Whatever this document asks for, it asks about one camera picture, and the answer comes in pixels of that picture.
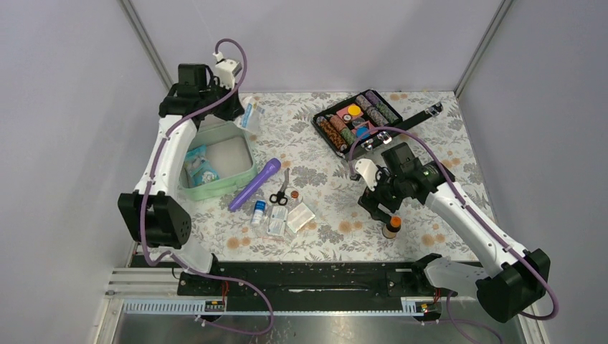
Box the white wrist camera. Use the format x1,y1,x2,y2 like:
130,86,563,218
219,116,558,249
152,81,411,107
353,158,379,191
213,52,242,90

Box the alcohol wipes clear bag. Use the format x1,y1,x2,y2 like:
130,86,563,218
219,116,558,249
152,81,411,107
267,206,288,237

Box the gauze pads clear bag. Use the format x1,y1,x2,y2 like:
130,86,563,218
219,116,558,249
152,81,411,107
286,202,315,234

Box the white blue plaster box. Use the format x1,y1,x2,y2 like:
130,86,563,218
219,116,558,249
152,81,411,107
234,96,265,135

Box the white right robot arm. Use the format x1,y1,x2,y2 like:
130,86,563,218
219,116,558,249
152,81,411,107
353,143,551,323

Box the brown bottle orange cap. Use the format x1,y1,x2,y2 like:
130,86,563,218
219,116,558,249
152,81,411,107
382,216,402,239

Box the black poker chip case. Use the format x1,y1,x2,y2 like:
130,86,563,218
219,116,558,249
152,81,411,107
311,89,443,161

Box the mint green medicine kit case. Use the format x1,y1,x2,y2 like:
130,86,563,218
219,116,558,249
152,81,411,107
179,122,257,201

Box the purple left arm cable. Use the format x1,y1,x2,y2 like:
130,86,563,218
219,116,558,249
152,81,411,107
138,39,275,336

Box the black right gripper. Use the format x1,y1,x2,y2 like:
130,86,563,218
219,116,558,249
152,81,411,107
358,165,407,224

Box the black handled scissors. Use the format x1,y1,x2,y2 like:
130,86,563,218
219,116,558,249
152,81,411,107
269,168,290,206

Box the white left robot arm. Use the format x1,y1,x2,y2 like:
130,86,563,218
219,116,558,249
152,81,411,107
118,59,247,295

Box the white bandage roll blue label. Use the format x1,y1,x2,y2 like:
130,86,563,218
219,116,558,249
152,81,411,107
251,200,267,226

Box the purple flashlight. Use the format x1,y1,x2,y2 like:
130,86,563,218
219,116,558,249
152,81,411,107
228,158,281,212

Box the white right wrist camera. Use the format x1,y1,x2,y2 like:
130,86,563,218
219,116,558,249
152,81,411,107
353,158,379,191

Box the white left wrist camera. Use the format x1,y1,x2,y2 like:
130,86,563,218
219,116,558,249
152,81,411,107
213,52,242,90

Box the blue cotton ball bag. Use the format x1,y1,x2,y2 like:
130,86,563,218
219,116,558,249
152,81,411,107
184,145,220,188

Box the white slotted cable duct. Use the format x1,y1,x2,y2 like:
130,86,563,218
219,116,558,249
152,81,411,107
122,300,433,317

